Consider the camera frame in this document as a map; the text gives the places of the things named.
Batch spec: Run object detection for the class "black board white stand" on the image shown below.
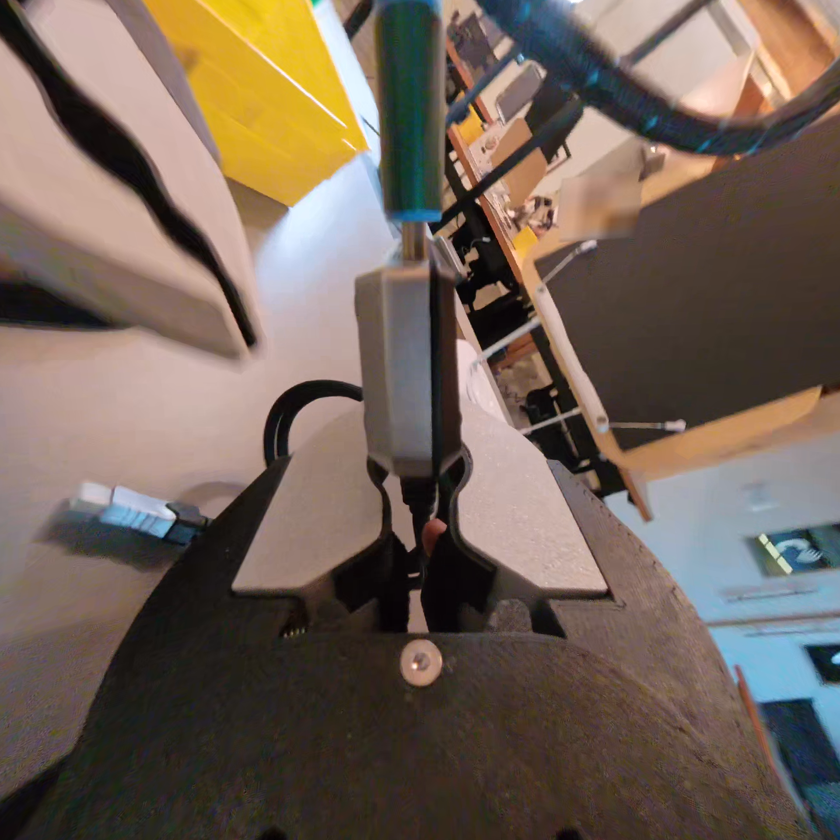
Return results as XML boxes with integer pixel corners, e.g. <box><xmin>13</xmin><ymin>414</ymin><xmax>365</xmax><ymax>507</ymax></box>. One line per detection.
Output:
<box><xmin>456</xmin><ymin>112</ymin><xmax>840</xmax><ymax>524</ymax></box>

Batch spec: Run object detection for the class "braided hdmi cable green plug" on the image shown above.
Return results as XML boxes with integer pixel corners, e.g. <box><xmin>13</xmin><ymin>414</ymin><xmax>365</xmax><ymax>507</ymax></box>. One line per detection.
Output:
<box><xmin>374</xmin><ymin>0</ymin><xmax>840</xmax><ymax>266</ymax></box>

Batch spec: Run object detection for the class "silver hdmi adapter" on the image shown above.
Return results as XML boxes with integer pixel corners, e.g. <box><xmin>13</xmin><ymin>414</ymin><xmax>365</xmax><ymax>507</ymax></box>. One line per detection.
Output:
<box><xmin>262</xmin><ymin>259</ymin><xmax>463</xmax><ymax>575</ymax></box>

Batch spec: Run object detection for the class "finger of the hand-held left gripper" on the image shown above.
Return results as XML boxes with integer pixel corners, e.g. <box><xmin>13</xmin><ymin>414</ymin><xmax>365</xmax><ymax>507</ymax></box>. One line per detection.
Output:
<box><xmin>0</xmin><ymin>46</ymin><xmax>249</xmax><ymax>362</ymax></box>
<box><xmin>26</xmin><ymin>0</ymin><xmax>261</xmax><ymax>347</ymax></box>

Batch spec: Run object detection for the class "white usb adapter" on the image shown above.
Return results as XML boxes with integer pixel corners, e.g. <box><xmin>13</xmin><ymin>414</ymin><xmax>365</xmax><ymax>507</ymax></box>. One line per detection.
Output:
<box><xmin>69</xmin><ymin>481</ymin><xmax>212</xmax><ymax>547</ymax></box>

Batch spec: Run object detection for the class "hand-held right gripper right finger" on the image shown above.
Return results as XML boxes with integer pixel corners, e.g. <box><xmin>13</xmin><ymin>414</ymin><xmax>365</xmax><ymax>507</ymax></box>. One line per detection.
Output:
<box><xmin>451</xmin><ymin>403</ymin><xmax>610</xmax><ymax>599</ymax></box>

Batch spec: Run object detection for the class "wooden top office desk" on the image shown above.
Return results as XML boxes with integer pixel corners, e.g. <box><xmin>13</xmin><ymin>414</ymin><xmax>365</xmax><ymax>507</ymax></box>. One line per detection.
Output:
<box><xmin>445</xmin><ymin>39</ymin><xmax>547</xmax><ymax>291</ymax></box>

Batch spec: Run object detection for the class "yellow divided bin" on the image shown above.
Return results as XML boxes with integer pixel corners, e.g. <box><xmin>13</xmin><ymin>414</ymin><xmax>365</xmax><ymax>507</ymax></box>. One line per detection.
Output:
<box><xmin>141</xmin><ymin>0</ymin><xmax>373</xmax><ymax>209</ymax></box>

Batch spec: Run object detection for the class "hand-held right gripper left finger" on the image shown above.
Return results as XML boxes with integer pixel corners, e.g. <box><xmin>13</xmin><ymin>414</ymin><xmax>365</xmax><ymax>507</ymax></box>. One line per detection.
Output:
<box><xmin>231</xmin><ymin>407</ymin><xmax>395</xmax><ymax>598</ymax></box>

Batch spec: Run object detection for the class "cardboard box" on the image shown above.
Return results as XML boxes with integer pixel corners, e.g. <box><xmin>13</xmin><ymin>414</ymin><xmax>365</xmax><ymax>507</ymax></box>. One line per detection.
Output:
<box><xmin>492</xmin><ymin>118</ymin><xmax>550</xmax><ymax>199</ymax></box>

